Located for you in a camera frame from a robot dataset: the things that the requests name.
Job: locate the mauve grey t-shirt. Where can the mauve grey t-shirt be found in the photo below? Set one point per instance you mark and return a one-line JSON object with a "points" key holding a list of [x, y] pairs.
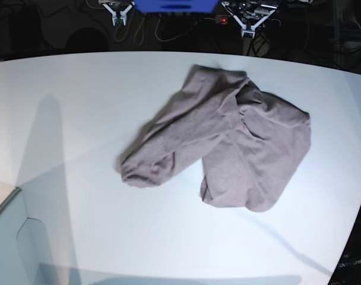
{"points": [[250, 142]]}

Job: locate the black power strip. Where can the black power strip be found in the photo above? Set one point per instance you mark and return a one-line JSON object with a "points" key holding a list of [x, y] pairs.
{"points": [[244, 23]]}

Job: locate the blue plastic box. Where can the blue plastic box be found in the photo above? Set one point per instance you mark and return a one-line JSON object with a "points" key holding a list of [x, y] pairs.
{"points": [[168, 6]]}

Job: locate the grey table side panel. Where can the grey table side panel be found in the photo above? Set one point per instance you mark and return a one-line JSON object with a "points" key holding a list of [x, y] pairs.
{"points": [[19, 258]]}

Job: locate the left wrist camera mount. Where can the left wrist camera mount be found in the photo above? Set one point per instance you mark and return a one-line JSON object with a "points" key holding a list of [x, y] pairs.
{"points": [[250, 9]]}

